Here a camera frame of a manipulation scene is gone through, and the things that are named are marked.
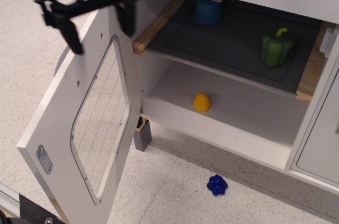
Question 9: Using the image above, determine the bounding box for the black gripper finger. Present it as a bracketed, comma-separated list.
[114, 0, 137, 37]
[43, 13, 83, 55]

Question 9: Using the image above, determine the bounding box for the white toy kitchen cabinet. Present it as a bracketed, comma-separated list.
[135, 0, 338, 194]

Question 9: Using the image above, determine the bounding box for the white cabinet drawer door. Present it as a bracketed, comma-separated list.
[292, 61, 338, 187]

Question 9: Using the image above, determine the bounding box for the grey cabinet foot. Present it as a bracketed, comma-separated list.
[133, 121, 152, 151]

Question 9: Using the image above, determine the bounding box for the white oven door with window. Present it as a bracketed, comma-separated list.
[17, 6, 140, 223]

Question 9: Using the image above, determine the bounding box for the aluminium frame rail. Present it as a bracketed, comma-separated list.
[1, 183, 20, 218]

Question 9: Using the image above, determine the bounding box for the blue toy grape bunch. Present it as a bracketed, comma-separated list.
[207, 174, 228, 196]

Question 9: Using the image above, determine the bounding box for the yellow toy corn piece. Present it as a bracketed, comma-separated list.
[193, 92, 210, 112]

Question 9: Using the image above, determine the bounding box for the green toy bell pepper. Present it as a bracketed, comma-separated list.
[261, 27, 293, 68]

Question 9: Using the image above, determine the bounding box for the black tape piece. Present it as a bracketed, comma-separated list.
[136, 117, 144, 130]

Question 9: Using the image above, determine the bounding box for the black base plate with screw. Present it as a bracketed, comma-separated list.
[19, 194, 65, 224]

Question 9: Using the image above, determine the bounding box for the blue toy cup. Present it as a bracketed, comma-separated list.
[194, 0, 222, 25]

